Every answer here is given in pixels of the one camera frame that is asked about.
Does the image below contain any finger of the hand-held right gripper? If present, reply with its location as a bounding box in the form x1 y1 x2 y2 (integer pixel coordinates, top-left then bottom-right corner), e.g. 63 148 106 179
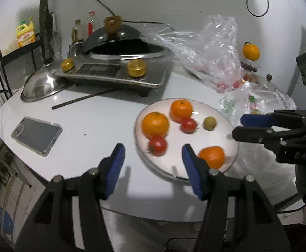
232 125 306 150
240 110 306 129

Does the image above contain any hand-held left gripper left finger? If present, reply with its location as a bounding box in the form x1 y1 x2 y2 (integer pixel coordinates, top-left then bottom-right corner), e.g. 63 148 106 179
15 143 126 252

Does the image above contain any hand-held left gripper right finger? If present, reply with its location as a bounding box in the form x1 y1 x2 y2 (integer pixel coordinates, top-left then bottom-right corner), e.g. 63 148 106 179
182 144 293 252

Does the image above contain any mandarin orange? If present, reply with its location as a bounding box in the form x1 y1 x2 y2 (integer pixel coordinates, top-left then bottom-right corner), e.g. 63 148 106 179
142 112 170 139
170 99 194 122
197 146 226 170

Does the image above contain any white plate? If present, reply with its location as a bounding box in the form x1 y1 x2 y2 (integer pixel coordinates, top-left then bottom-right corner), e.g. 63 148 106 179
134 98 240 181

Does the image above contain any small red tomato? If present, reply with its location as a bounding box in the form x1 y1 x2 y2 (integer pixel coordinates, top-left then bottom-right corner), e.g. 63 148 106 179
180 118 198 133
147 136 168 156

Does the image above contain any clear box of dark fruits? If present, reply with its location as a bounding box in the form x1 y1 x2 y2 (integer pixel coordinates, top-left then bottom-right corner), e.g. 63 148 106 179
240 59 259 73

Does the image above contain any green printed plastic bag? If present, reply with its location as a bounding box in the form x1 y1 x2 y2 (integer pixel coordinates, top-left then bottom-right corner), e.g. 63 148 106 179
216 83 298 189

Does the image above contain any steel pot with lid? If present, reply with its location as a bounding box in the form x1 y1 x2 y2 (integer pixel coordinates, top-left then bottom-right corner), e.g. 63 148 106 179
244 73 277 91

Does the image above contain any large orange with leaf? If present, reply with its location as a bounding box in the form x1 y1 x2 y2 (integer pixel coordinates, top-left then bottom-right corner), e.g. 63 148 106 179
242 41 260 61

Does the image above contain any black chopstick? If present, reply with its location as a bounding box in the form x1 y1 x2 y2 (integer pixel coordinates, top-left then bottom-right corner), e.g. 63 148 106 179
52 88 117 110

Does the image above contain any smartphone in clear case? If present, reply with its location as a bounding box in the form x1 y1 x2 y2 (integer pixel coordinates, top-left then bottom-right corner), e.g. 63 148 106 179
11 116 63 157

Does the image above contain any clear plastic bag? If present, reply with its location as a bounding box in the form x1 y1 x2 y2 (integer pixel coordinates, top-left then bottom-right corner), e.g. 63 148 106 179
142 14 244 93

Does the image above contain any steel induction cooker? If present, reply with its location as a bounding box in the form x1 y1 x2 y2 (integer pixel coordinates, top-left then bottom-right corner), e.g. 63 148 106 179
55 45 175 97

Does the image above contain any steel stand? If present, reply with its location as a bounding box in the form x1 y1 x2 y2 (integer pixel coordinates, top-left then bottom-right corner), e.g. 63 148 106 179
0 134 33 202

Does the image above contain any steel pot lid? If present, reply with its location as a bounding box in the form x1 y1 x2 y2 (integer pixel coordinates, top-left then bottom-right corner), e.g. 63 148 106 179
20 64 73 103

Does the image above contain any dark oil bottle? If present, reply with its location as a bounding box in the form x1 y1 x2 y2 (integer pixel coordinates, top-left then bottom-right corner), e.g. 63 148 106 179
71 19 86 44

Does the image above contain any clear bottle with red label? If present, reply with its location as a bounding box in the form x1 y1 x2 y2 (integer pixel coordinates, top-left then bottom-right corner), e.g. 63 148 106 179
86 11 101 36

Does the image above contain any black metal rack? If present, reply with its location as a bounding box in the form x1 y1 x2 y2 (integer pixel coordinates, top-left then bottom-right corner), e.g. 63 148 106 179
0 33 44 100

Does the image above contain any crumpled plastic bag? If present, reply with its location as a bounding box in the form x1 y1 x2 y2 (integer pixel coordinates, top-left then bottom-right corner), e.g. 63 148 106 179
1 39 19 54

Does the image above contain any yellow detergent bottle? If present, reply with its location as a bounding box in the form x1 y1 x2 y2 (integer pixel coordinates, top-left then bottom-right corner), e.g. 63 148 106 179
16 17 36 48

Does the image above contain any black wok with wooden handle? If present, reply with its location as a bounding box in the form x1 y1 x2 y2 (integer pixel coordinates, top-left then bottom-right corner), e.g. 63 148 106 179
83 16 143 54

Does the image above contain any folded umbrella with hook handle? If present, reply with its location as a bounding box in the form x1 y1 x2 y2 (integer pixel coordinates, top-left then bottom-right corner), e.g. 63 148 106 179
46 0 63 64

